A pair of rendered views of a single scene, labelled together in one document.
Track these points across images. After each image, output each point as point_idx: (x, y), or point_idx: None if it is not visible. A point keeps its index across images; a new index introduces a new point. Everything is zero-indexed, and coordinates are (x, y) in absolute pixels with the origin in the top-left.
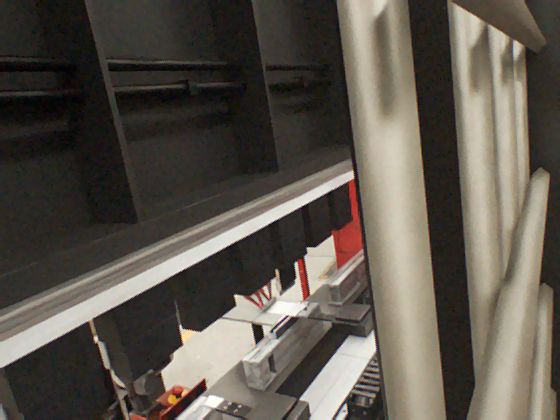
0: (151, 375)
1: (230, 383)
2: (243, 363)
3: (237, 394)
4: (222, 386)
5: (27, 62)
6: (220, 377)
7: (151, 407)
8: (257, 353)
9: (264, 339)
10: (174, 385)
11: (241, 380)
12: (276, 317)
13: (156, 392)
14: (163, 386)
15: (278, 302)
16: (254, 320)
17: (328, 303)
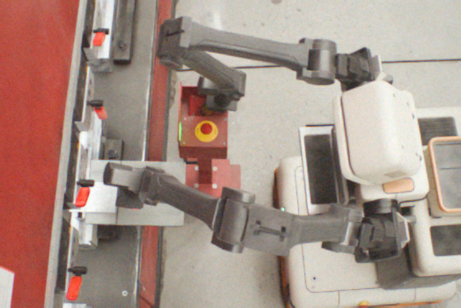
0: (201, 84)
1: (128, 123)
2: (136, 156)
3: (112, 112)
4: (134, 117)
5: None
6: (145, 127)
7: (211, 98)
8: (92, 125)
9: (98, 148)
10: (226, 143)
11: (120, 130)
12: (95, 175)
13: (381, 268)
14: (384, 282)
15: (111, 209)
16: (118, 161)
17: (90, 306)
